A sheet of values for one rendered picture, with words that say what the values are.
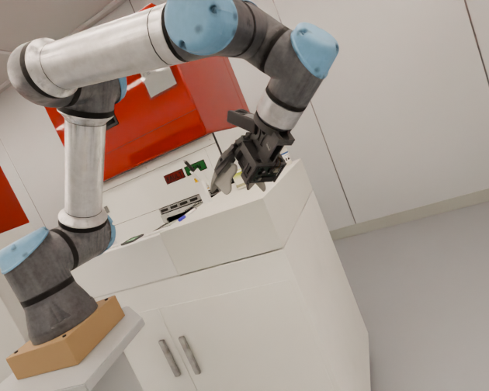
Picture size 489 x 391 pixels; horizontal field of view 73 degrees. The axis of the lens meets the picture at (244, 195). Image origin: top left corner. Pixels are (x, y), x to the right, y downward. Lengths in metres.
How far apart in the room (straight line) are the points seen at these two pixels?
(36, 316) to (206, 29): 0.70
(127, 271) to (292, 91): 0.83
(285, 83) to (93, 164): 0.50
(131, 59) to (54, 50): 0.14
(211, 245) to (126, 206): 1.02
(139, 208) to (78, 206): 0.99
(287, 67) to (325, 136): 2.41
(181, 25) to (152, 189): 1.40
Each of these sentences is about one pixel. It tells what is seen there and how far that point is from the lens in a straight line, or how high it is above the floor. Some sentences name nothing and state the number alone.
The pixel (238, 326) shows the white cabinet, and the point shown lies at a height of 0.62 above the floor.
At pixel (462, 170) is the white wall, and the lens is 3.06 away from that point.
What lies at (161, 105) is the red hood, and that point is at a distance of 1.61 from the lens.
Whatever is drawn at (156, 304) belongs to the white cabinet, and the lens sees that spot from 1.16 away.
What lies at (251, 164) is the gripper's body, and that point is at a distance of 0.59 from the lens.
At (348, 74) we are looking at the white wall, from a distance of 2.90.
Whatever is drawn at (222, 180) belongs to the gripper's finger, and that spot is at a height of 1.06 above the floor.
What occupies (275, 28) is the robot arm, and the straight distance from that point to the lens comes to 0.55.
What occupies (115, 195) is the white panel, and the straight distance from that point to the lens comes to 1.93.
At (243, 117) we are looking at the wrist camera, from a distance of 0.64.
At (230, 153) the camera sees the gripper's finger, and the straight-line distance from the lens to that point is 0.63.
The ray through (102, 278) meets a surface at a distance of 1.25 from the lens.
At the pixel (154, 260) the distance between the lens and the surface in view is 1.08.
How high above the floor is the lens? 1.10
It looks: 8 degrees down
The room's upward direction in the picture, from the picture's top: 23 degrees counter-clockwise
